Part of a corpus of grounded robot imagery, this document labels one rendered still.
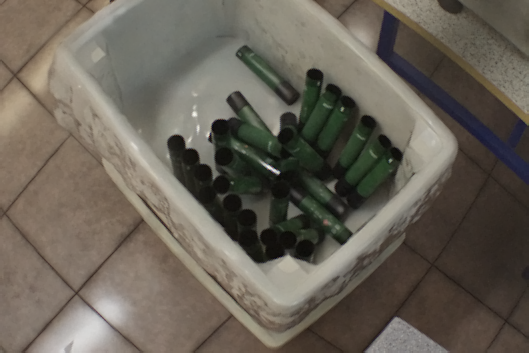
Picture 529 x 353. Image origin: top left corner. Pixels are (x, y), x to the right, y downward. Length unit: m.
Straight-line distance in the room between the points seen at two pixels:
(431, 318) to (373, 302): 0.19
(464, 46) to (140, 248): 1.00
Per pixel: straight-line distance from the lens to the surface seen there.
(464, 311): 1.78
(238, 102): 1.35
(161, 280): 1.72
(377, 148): 1.21
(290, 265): 1.03
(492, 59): 1.17
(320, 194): 1.27
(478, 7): 1.15
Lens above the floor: 1.65
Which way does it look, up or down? 63 degrees down
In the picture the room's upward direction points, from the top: straight up
